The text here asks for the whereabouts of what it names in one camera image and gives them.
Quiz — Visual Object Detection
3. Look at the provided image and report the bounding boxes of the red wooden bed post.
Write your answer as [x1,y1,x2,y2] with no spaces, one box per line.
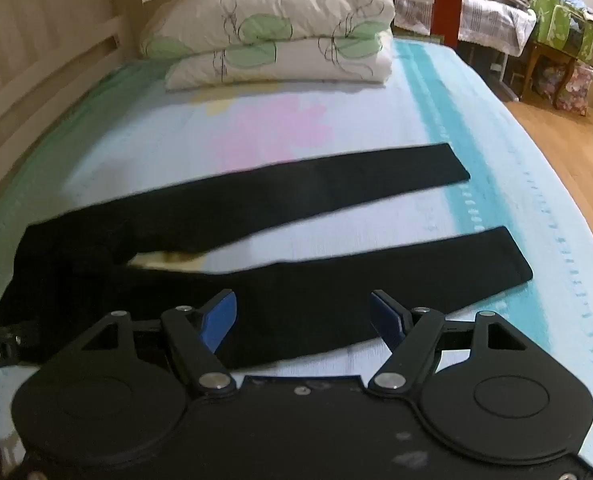
[431,0,465,48]

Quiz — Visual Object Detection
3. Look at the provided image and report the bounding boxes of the upper leaf-print pillow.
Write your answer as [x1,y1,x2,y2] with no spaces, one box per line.
[140,0,396,92]

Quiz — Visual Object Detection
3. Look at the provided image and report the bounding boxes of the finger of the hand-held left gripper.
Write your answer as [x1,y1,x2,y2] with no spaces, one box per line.
[0,314,41,348]

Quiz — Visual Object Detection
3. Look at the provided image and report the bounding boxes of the floral bag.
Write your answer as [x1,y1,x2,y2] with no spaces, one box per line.
[554,62,593,117]

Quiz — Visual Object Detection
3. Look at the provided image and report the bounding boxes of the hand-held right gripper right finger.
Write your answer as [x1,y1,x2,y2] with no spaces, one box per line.
[369,289,527,394]

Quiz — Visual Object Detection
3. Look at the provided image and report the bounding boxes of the green patterned bag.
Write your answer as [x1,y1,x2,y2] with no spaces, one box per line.
[528,0,593,63]

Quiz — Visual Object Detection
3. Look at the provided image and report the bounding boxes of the black pants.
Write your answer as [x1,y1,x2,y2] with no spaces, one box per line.
[0,142,535,372]

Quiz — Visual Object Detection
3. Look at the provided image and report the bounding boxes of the wooden slatted bed rail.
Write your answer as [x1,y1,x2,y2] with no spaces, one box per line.
[0,0,144,221]

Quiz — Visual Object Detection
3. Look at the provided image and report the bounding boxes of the pastel printed bed sheet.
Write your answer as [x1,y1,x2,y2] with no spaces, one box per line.
[0,37,593,480]

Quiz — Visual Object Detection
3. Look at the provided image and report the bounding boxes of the wooden stool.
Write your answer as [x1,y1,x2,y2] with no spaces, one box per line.
[521,40,578,106]

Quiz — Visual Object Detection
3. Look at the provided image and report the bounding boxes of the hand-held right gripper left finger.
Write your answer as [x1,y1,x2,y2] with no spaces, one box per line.
[79,289,238,397]

